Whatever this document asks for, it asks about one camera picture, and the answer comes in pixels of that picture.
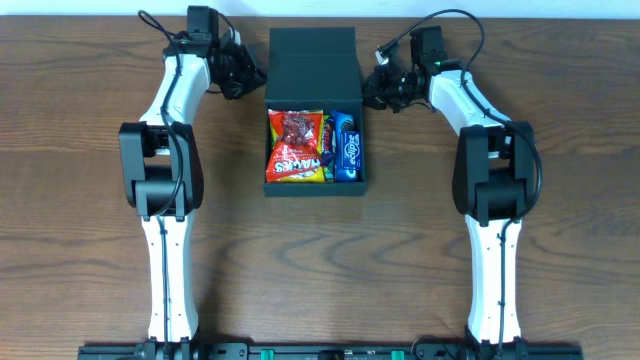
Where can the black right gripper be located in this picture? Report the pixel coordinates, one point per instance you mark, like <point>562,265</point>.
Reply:
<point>382,91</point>

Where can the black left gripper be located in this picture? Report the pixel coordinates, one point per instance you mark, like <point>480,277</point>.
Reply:
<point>242,73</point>

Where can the blue Oreo cookie pack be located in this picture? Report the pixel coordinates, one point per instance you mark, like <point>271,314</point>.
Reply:
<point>343,122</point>

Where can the blue Eclipse mints box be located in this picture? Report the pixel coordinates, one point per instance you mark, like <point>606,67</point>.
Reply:
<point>350,151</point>

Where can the dark green box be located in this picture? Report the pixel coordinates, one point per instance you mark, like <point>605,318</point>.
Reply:
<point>316,69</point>

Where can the red Hacks candy bag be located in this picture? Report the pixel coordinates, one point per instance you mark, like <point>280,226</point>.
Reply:
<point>294,145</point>

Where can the green gummy candy bag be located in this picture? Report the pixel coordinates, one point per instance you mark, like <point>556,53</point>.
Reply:
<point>329,172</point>

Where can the blue Dairy Milk chocolate bar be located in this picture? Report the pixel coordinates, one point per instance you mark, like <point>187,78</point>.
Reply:
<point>327,151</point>

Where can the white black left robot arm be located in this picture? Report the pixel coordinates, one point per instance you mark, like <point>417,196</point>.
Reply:
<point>162,172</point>

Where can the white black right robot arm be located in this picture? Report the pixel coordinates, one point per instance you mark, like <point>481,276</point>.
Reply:
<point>494,177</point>

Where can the green rail clamp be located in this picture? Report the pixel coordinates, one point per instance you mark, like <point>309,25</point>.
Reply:
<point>267,355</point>
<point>397,355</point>

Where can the black mounting rail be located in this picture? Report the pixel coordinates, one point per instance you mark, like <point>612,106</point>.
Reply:
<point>241,351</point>

